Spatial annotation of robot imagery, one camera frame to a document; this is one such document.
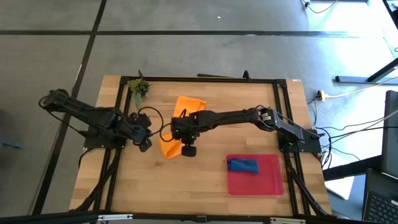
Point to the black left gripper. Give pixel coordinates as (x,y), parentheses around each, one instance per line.
(140,129)

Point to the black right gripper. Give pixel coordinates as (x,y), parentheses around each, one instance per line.
(183,127)

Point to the orange microfiber towel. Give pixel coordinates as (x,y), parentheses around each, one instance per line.
(189,104)

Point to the blue microfiber towel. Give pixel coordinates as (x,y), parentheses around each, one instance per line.
(242,165)

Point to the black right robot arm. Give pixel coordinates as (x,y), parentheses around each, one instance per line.
(230,116)

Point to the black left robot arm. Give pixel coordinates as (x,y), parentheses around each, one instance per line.
(90,113)

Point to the pink plastic basket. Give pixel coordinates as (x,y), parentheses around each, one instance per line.
(267,183)

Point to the green potted succulent plant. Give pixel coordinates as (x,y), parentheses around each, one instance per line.
(139,88)

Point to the yellow white power plug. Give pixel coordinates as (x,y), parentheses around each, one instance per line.
(321,95)

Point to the white paper sheet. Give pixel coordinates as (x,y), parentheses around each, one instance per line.
(340,186)

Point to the grey desk foot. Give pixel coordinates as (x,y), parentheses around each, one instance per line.
(351,79)

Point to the black laptop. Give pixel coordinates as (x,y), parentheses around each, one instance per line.
(382,205)

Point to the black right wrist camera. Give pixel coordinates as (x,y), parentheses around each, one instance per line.
(188,151)

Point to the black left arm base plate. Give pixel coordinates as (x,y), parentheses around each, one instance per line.
(102,144)

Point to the black aluminium table frame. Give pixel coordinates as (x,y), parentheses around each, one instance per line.
(199,79)

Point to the silver metal bracket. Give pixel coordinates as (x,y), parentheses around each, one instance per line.
(115,217)
(287,221)

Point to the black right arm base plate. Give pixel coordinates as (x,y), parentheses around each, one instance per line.
(312,146)

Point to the black rig frame beam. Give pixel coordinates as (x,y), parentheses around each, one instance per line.
(46,217)

